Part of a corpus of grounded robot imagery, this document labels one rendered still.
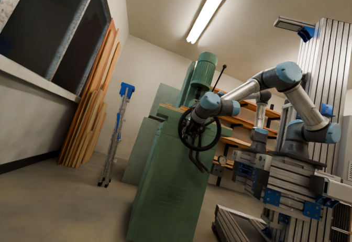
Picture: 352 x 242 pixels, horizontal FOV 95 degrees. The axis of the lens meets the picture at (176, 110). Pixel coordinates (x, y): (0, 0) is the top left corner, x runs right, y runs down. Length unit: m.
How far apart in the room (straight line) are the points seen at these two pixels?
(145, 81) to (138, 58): 0.57
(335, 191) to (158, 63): 3.59
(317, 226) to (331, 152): 0.50
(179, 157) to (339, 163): 1.10
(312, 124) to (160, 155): 0.93
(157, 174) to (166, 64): 3.16
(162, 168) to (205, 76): 0.81
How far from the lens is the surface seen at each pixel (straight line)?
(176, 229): 1.35
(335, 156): 1.62
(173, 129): 1.19
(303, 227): 1.54
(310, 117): 1.13
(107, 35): 2.69
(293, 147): 1.25
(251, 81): 1.04
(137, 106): 3.71
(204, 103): 0.68
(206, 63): 1.47
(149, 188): 1.23
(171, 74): 3.96
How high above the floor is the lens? 0.69
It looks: 10 degrees up
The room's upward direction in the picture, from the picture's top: 18 degrees clockwise
